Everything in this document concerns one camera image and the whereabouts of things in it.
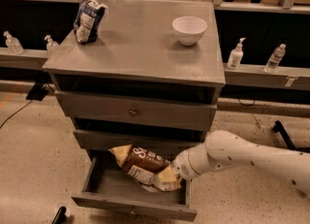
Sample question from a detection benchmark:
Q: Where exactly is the blue white chip bag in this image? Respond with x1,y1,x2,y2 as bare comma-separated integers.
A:
74,0,109,44

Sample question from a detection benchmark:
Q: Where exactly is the black object bottom left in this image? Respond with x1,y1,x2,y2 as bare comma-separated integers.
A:
51,207,67,224

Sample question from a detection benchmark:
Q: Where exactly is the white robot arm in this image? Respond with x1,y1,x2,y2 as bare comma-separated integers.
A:
172,130,310,195

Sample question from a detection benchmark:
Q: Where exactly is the brown chip bag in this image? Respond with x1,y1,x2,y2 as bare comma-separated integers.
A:
108,144,182,192

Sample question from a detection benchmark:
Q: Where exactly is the clear pump bottle far left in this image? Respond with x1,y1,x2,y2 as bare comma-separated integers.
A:
3,31,23,54

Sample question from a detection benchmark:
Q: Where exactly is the grey bottom drawer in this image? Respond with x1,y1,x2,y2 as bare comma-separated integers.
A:
72,151,197,221

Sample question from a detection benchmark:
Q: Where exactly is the black floor cable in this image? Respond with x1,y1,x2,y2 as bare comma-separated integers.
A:
0,99,33,130

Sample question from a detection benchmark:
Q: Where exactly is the black floor box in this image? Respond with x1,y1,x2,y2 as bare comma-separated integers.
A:
26,82,48,101

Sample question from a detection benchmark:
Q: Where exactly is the grey middle drawer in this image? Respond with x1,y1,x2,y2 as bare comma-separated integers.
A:
74,129,201,157

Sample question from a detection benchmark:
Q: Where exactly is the clear water bottle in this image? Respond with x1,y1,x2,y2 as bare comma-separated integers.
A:
263,44,286,73

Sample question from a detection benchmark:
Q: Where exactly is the grey top drawer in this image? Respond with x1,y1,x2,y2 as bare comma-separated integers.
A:
55,91,217,131

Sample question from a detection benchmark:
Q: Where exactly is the grey drawer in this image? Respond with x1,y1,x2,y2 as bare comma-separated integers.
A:
74,129,201,157
55,91,217,131
72,151,197,221

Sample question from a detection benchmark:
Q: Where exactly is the grey drawer cabinet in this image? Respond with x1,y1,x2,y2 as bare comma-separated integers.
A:
44,0,225,142

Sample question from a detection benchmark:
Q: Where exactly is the black stand leg right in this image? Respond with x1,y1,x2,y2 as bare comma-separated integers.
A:
272,120,310,153

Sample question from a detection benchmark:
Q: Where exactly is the white pump lotion bottle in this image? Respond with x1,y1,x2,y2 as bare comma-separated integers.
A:
227,38,244,70

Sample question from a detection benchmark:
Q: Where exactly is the white ceramic bowl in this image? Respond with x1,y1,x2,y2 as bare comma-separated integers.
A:
171,16,207,46

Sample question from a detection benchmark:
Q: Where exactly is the clear pump bottle near cabinet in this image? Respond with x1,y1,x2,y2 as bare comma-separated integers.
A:
45,35,59,55

